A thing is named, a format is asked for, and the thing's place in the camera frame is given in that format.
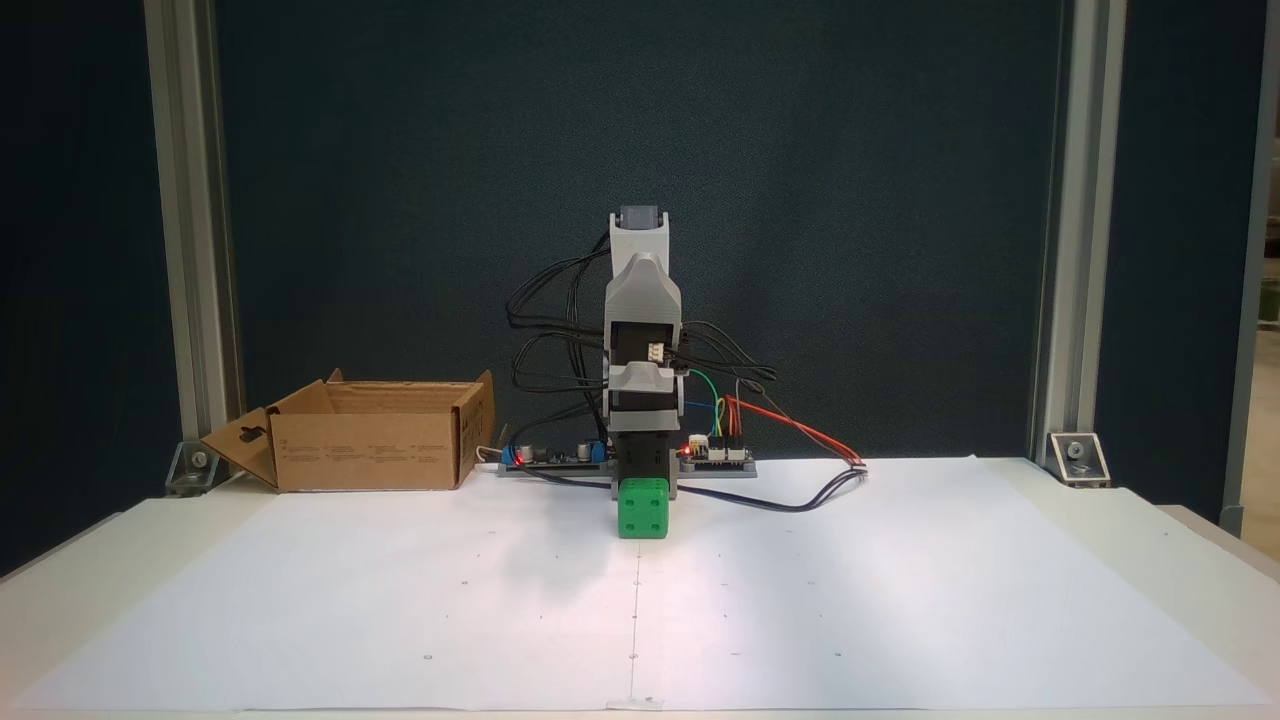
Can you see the wide grey fixed gripper jaw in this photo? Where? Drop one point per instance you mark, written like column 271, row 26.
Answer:
column 643, row 295

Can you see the aluminium frame post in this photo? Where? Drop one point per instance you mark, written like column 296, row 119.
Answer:
column 195, row 200
column 1250, row 250
column 1080, row 200

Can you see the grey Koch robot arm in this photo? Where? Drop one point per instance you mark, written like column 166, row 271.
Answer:
column 640, row 235

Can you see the green die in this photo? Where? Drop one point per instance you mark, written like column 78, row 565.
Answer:
column 642, row 510

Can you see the large white paper sheet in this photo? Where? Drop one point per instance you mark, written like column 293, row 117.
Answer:
column 400, row 620

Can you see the metal corner bracket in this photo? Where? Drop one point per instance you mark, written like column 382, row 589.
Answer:
column 200, row 465
column 1078, row 458

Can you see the narrow grey moving gripper jaw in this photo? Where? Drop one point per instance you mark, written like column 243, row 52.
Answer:
column 645, row 378

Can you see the circuit board with blue parts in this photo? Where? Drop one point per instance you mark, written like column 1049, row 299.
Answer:
column 560, row 460

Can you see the brown cardboard box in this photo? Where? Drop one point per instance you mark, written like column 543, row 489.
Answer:
column 370, row 455

